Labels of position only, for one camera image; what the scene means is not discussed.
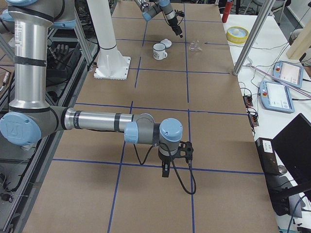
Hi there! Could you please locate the white plastic funnel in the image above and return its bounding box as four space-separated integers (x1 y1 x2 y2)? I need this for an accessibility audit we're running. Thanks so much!
160 38 172 49

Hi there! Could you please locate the clear plastic funnel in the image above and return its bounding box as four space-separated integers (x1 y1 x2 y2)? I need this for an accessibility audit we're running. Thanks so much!
189 40 202 51

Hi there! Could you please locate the white enamel mug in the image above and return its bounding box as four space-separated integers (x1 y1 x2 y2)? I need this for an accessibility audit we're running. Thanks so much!
153 43 167 60

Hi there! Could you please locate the yellow tape roll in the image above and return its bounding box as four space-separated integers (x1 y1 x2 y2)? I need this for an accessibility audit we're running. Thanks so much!
226 26 249 44

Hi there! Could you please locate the red bottle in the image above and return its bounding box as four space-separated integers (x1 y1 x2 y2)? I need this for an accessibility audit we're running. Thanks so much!
222 0 234 23

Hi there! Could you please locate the upper orange connector board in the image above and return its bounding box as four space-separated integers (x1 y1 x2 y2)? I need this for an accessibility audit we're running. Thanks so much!
242 95 253 108

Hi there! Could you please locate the orange connector board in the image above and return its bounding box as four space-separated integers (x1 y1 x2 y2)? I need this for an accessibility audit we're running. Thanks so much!
248 112 259 127
242 95 253 108

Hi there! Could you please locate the lower orange connector board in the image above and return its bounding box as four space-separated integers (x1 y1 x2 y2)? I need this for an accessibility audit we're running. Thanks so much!
248 112 259 127

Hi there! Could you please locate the black computer box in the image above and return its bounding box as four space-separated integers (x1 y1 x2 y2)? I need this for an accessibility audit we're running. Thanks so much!
255 137 280 176

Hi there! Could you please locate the lower teach pendant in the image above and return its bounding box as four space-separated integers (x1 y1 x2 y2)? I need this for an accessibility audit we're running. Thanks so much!
259 81 295 113

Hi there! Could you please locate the teach pendant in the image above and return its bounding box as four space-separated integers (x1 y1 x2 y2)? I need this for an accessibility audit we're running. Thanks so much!
259 81 295 113
273 61 303 88

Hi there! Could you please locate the upper teach pendant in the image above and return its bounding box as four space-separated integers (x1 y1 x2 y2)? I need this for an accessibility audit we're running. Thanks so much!
273 61 303 88

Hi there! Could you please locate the black laptop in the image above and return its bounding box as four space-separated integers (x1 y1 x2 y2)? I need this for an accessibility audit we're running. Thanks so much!
272 113 311 183

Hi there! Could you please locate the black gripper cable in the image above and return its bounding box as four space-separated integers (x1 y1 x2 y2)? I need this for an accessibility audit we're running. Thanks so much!
133 141 197 195

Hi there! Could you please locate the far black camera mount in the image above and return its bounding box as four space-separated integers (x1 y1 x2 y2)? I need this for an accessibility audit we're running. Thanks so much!
175 10 185 25

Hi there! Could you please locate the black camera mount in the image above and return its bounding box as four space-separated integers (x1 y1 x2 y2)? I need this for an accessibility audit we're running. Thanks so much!
175 10 185 25
174 141 194 166

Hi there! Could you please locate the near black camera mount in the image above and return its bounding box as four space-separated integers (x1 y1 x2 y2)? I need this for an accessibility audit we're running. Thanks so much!
174 141 194 166

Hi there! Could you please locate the aluminium frame post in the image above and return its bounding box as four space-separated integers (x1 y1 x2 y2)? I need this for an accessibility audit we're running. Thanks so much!
233 0 276 76

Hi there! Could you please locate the white pedestal column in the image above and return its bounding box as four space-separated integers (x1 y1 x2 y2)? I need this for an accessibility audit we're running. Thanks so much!
87 0 131 80

